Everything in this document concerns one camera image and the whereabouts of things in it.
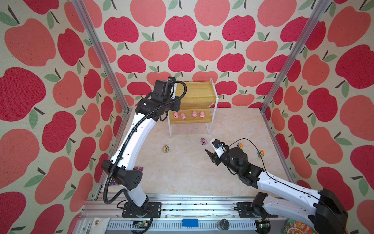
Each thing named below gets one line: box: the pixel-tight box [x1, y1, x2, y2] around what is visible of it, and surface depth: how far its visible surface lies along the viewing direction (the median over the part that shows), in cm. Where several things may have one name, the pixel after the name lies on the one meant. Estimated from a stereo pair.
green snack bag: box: [281, 217, 319, 234], surface depth 70 cm
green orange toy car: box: [257, 150, 265, 158], surface depth 95 cm
